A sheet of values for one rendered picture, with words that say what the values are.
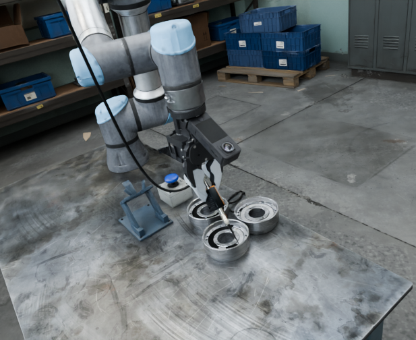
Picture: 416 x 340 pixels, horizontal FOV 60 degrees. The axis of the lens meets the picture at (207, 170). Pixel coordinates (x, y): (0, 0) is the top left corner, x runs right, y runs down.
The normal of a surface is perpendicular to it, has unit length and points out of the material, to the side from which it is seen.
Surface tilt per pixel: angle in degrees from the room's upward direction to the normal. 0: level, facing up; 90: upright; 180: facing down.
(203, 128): 32
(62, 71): 90
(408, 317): 0
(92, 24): 23
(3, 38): 83
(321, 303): 0
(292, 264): 0
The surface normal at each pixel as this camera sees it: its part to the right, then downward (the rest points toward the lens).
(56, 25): 0.59, 0.29
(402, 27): -0.79, 0.41
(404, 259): -0.18, -0.86
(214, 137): 0.18, -0.58
